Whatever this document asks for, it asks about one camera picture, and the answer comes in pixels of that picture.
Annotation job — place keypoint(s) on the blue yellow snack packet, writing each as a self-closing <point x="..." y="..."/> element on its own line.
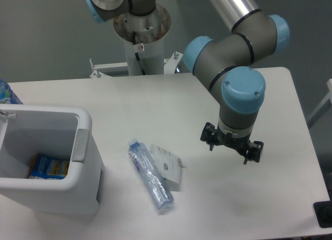
<point x="48" y="168"/>

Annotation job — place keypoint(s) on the clear plastic water bottle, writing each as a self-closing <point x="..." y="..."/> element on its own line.
<point x="150" y="175"/>

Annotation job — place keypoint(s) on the white metal frame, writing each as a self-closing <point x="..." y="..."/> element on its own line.
<point x="322" y="107"/>

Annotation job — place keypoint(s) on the black table clamp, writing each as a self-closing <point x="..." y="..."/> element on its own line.
<point x="323" y="213"/>

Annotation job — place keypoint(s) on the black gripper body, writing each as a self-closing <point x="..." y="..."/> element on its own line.
<point x="229" y="140"/>

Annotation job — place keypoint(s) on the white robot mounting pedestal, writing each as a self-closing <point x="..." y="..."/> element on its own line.
<point x="143" y="40"/>

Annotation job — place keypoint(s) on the white paper bag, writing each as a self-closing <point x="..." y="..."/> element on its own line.
<point x="169" y="166"/>

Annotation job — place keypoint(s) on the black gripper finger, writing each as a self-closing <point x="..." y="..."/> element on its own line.
<point x="253" y="151"/>
<point x="208" y="135"/>

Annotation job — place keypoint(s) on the white metal base bracket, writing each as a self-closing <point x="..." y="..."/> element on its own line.
<point x="173" y="65"/>

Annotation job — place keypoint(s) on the blue patterned bottle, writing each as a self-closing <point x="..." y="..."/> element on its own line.
<point x="7" y="95"/>

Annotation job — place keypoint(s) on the white plastic trash can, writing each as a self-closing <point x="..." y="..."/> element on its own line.
<point x="28" y="130"/>

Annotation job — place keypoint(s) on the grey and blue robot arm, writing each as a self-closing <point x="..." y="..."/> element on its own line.
<point x="223" y="67"/>

